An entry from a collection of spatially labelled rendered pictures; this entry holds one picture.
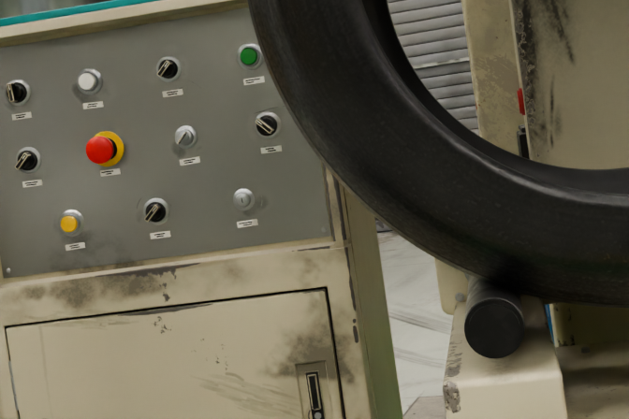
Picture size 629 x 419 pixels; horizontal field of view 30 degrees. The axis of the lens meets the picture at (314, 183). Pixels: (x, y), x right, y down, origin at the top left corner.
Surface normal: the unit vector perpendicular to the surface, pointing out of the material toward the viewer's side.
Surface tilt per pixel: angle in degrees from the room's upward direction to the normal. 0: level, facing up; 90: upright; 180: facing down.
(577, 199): 100
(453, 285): 90
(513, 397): 90
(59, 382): 90
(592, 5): 90
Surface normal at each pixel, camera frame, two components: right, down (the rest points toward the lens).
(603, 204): -0.16, 0.26
